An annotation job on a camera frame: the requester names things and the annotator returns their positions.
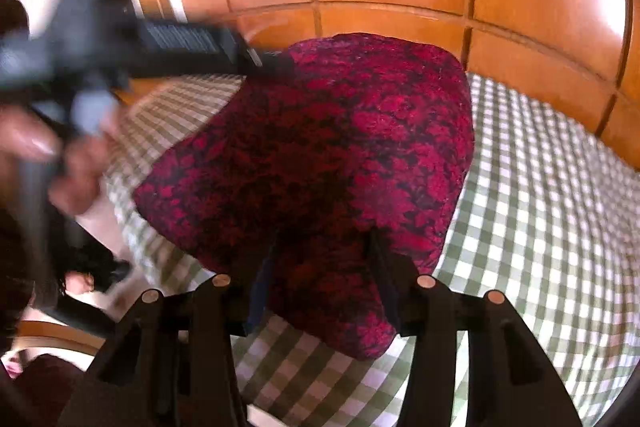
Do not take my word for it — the dark red cloth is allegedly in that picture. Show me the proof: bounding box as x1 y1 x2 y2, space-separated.
15 354 93 427

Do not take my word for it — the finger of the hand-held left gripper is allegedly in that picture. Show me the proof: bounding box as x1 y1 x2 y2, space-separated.
222 29 297 82

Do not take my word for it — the wooden chair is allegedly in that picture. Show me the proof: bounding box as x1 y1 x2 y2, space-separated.
15 319 108 358

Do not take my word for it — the red floral garment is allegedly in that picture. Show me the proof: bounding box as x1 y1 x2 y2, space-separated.
134 33 475 362

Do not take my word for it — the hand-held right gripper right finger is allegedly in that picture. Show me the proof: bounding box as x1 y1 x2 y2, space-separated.
369 232 584 427

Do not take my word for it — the person's left hand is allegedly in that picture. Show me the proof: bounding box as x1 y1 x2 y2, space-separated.
0 111 123 220

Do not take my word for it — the person's left forearm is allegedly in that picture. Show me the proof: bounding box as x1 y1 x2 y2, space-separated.
75 202 138 270

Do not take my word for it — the green white checked blanket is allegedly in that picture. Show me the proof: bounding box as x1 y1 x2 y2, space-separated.
100 72 640 427

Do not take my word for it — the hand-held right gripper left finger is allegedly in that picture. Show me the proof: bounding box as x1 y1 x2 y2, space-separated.
57 242 280 427

